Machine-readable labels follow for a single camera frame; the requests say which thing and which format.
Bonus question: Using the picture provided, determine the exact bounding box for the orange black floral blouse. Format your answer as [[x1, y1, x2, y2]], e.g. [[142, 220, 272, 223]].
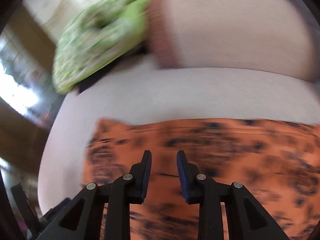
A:
[[83, 119, 319, 239]]

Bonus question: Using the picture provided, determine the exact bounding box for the glass window door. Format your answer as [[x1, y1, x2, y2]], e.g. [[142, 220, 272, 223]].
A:
[[1, 28, 64, 129]]

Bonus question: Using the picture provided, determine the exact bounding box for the green white patterned pillow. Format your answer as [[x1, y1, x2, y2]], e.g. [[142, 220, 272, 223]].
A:
[[53, 0, 150, 94]]

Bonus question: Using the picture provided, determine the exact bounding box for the pink quilted bolster cushion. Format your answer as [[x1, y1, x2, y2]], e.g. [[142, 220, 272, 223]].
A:
[[146, 0, 319, 81]]

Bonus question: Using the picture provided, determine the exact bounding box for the dark wooden door frame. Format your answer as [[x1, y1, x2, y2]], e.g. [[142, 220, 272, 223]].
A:
[[1, 4, 60, 174]]

